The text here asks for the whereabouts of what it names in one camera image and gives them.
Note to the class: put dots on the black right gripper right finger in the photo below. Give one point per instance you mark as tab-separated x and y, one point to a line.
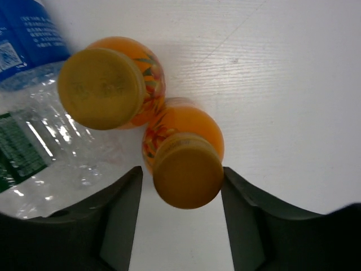
267	233

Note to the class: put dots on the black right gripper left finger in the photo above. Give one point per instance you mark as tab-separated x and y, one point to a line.
96	233

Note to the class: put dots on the clear bottle dark green label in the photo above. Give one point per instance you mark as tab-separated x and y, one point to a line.
48	161

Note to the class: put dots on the orange juice bottle front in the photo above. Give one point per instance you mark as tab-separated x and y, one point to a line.
183	149

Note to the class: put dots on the orange juice bottle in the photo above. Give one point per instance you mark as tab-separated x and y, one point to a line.
183	149
114	83

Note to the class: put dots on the orange juice bottle rear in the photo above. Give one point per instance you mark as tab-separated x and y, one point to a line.
114	83

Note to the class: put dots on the clear bottle dark blue label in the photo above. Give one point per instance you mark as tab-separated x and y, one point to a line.
32	48

